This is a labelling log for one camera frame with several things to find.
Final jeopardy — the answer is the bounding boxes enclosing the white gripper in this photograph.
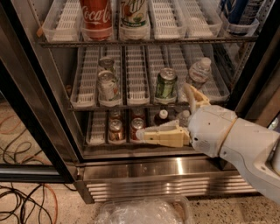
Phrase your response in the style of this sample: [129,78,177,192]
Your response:
[136,83,237,158]

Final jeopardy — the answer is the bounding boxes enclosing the white 7up can front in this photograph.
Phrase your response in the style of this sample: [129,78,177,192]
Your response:
[97,70,119,102]

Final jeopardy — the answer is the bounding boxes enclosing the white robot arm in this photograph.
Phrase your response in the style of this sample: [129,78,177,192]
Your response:
[136,83,280,204]

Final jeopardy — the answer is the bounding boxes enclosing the clear water bottle bottom shelf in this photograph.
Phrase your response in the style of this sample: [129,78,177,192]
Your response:
[178,110,191,127]

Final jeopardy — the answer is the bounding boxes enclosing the clear water bottle shelf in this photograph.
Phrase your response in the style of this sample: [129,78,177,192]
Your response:
[178,110,191,127]
[178,57,212,102]

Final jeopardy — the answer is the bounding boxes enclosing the green soda can middle shelf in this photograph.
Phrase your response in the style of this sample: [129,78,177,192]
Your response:
[155,67,178,99]

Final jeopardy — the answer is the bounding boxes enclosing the clear tray middle shelf right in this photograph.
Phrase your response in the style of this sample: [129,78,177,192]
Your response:
[182,44,229,102]

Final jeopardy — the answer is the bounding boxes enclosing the red can bottom rear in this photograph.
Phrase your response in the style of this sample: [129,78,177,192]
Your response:
[131,108,145,119]

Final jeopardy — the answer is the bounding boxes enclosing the red can bottom front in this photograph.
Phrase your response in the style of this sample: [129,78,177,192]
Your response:
[130,117,145,140]

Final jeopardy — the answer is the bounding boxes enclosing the clear water bottle middle shelf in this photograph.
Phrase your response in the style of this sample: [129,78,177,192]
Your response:
[178,57,212,102]

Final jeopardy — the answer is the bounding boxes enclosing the clear tray middle shelf centre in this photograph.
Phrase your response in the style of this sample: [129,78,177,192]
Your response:
[125,45,150,105]

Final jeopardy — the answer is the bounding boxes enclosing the brown can bottom front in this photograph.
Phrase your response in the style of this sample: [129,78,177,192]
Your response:
[108,119,124,141]

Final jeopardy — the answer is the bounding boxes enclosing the brown can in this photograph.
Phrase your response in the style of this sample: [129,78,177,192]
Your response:
[108,119,124,141]
[108,110,123,120]

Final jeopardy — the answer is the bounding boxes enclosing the brown can bottom rear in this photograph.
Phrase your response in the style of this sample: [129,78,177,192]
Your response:
[108,110,123,120]

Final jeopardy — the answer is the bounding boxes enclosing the silver can behind 7up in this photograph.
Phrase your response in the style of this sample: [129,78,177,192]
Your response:
[98,56,115,72]

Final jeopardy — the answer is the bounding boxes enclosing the clear tray top shelf centre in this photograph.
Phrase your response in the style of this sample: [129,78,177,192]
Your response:
[149,0,186,40]

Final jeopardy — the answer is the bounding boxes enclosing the clear tray top shelf right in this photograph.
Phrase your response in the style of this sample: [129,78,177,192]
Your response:
[179,0,222,39]

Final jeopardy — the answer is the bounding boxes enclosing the clear tray middle shelf left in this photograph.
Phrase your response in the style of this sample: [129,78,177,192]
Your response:
[70,47,99,109]

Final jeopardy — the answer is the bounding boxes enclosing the stainless steel display fridge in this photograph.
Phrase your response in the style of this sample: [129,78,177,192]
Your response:
[10,0,279,203]

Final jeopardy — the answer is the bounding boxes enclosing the white 7up can top shelf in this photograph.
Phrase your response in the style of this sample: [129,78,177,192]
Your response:
[120,0,148,28]

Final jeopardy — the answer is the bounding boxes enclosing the blue Pepsi can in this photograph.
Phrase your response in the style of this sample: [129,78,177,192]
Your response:
[220,0,249,25]

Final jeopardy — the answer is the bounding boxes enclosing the red Coca-Cola can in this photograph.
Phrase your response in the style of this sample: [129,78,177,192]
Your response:
[80,0,112,40]

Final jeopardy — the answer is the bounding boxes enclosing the glass fridge door left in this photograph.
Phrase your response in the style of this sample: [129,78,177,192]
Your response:
[0,0,75,183]

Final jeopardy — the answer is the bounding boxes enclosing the clear tray top shelf left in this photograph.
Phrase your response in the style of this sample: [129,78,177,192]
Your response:
[42,0,81,42]

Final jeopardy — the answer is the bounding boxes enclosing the dark juice bottle white cap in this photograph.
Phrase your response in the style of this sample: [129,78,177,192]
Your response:
[154,109,174,126]

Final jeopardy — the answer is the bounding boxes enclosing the clear plastic bin with bag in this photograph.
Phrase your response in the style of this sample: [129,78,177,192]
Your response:
[94,195,195,224]

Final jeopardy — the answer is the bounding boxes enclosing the orange floor cable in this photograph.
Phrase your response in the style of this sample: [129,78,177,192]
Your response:
[0,114,59,224]

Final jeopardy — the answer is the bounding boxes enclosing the black floor cables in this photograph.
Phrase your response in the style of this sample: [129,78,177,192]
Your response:
[0,128,77,224]

